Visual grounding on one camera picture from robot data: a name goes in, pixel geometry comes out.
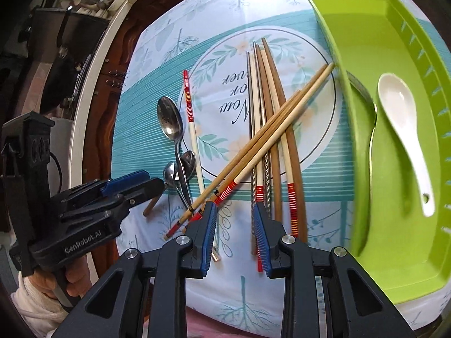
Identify metal fork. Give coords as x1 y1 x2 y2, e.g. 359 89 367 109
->
347 72 379 170

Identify black countertop appliance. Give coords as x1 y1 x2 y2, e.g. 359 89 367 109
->
32 7 110 64

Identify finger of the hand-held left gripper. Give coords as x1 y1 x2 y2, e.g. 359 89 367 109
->
67 170 151 202
60 178 166 226

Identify cream red-banded chopstick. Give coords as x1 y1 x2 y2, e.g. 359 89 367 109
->
261 51 299 238
192 63 336 223
182 70 221 262

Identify white kitchen countertop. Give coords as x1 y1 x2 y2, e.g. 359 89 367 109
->
68 0 173 198

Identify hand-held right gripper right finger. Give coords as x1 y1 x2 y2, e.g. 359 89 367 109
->
253 204 415 338

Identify light bamboo chopstick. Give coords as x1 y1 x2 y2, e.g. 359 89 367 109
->
143 90 302 217
165 64 329 239

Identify printed teal white tablecloth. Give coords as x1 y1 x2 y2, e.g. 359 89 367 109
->
110 0 450 328

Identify white ceramic spoon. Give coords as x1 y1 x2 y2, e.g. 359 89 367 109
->
378 73 436 218

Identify brown wooden kitchen cabinets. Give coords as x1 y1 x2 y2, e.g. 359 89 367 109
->
92 0 170 264

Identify large metal spoon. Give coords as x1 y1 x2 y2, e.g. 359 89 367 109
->
157 96 194 209

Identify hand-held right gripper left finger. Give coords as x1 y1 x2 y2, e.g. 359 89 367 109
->
53 201 218 338

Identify person's left forearm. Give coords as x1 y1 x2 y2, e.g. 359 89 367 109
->
10 282 74 337

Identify small metal spoon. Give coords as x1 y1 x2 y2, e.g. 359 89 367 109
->
163 162 191 208
180 150 197 184

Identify person's left hand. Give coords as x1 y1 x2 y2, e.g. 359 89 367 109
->
21 253 93 299

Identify green plastic tray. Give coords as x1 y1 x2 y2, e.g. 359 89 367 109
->
303 0 451 305

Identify black cable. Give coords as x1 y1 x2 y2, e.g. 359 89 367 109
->
48 151 63 192

